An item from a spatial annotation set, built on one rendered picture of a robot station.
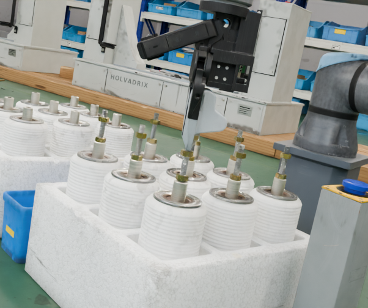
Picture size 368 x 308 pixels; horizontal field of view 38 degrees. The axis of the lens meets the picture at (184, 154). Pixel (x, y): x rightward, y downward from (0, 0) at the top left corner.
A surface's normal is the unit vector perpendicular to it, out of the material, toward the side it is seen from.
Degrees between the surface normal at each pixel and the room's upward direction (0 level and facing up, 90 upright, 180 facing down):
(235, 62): 90
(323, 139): 73
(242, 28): 90
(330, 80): 90
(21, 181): 90
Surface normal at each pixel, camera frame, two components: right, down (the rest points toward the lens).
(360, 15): -0.55, 0.07
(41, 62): 0.82, 0.26
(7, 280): 0.18, -0.96
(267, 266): 0.63, 0.27
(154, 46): 0.10, 0.22
